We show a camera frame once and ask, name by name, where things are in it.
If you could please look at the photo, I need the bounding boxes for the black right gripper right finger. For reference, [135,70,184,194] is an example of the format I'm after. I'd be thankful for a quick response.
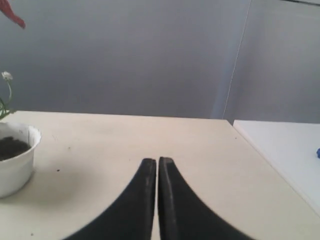
[158,157,251,240]

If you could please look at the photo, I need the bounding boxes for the white plastic flower pot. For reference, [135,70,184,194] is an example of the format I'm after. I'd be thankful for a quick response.
[0,122,42,198]

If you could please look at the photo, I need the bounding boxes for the white side table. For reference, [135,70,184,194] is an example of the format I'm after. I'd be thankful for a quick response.
[233,120,320,213]

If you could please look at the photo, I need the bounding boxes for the small blue object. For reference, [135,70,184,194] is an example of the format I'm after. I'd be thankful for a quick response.
[316,148,320,159]

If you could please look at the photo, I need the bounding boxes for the artificial plant with red flowers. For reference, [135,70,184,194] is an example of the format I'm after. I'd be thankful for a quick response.
[0,0,26,120]

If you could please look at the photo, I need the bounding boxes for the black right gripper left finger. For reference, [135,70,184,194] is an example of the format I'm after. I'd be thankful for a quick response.
[66,158,157,240]

